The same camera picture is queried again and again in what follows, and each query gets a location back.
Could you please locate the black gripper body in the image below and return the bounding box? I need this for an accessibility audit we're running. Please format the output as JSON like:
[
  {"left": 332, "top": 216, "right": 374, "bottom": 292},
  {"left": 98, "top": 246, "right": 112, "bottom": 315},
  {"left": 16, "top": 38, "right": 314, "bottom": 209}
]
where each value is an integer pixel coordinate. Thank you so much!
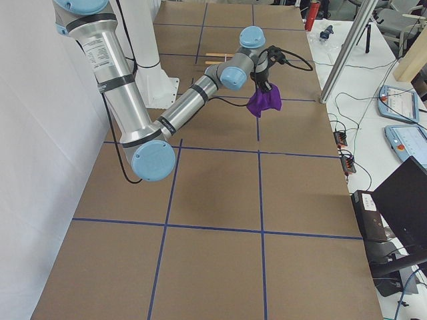
[{"left": 250, "top": 67, "right": 269, "bottom": 87}]

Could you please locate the purple towel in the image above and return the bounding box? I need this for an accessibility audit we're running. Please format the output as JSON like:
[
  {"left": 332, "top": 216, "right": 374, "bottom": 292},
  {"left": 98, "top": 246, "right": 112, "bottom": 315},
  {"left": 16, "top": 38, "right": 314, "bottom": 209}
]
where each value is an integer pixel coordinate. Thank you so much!
[{"left": 246, "top": 83, "right": 282, "bottom": 118}]

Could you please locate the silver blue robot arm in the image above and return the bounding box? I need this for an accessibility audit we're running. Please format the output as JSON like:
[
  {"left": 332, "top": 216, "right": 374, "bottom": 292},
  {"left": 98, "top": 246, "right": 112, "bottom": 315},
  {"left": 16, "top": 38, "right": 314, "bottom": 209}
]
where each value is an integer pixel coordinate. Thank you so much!
[{"left": 53, "top": 1, "right": 268, "bottom": 181}]

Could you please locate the white rack with wooden bars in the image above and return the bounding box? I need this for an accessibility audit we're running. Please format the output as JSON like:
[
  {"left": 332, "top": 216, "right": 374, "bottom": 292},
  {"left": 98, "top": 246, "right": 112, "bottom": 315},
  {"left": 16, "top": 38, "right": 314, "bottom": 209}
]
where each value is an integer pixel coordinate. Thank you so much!
[{"left": 205, "top": 53, "right": 234, "bottom": 65}]

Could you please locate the dark blue folded umbrella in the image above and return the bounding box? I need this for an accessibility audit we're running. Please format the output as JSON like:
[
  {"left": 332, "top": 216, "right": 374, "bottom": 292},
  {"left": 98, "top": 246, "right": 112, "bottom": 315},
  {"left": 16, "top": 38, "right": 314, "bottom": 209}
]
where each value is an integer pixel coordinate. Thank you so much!
[{"left": 320, "top": 25, "right": 334, "bottom": 41}]

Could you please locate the red cylinder bottle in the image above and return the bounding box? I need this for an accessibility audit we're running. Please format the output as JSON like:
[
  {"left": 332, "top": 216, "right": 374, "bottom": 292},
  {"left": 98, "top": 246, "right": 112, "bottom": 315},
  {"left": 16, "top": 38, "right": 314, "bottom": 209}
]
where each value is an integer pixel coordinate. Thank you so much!
[{"left": 304, "top": 0, "right": 321, "bottom": 31}]

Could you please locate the orange black connector block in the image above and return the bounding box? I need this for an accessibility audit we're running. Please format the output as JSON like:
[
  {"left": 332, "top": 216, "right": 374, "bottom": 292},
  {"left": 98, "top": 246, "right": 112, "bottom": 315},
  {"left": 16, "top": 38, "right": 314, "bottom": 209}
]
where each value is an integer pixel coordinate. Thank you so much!
[{"left": 334, "top": 131, "right": 348, "bottom": 149}]

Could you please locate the far blue teach pendant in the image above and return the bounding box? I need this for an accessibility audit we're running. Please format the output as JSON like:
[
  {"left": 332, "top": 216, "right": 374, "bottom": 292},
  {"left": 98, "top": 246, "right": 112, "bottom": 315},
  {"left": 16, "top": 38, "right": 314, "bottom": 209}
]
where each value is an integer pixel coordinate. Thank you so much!
[{"left": 378, "top": 85, "right": 420, "bottom": 123}]

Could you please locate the blue teach pendant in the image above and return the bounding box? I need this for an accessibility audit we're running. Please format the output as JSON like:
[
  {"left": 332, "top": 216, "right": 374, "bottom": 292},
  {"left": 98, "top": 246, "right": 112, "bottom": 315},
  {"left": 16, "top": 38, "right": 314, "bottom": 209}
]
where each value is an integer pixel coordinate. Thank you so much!
[
  {"left": 384, "top": 125, "right": 427, "bottom": 168},
  {"left": 378, "top": 85, "right": 420, "bottom": 123}
]

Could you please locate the near blue teach pendant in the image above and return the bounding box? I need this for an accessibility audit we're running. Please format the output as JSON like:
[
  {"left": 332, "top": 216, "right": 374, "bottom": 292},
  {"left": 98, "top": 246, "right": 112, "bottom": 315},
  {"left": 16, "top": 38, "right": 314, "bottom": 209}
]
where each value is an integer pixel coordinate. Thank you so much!
[{"left": 384, "top": 125, "right": 427, "bottom": 168}]

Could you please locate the black desktop computer box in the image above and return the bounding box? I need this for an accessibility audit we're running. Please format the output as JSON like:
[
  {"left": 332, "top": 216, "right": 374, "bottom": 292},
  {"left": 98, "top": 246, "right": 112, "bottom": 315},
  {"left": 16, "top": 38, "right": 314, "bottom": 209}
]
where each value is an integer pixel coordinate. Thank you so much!
[{"left": 351, "top": 190, "right": 396, "bottom": 243}]

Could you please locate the black monitor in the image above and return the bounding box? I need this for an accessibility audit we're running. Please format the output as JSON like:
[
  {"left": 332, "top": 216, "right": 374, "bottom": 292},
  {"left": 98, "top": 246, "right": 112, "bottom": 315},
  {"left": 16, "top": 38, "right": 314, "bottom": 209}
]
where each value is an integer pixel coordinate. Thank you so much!
[{"left": 371, "top": 156, "right": 426, "bottom": 277}]

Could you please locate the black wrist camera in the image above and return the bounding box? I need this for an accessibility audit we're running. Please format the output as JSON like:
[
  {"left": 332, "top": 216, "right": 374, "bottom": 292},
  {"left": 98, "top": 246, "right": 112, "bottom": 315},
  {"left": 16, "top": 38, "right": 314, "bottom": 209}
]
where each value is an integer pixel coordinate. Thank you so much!
[{"left": 268, "top": 45, "right": 288, "bottom": 67}]

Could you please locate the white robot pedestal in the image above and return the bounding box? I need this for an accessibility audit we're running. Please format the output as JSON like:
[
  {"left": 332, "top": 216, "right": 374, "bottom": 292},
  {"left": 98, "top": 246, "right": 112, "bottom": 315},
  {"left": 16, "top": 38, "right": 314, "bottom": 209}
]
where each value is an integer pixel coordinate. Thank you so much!
[{"left": 113, "top": 1, "right": 179, "bottom": 109}]

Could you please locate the aluminium frame post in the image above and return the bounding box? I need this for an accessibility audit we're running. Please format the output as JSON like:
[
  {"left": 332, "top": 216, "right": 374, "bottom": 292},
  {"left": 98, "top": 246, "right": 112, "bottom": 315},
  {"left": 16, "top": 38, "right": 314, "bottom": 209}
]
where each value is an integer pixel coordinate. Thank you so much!
[{"left": 320, "top": 0, "right": 377, "bottom": 104}]

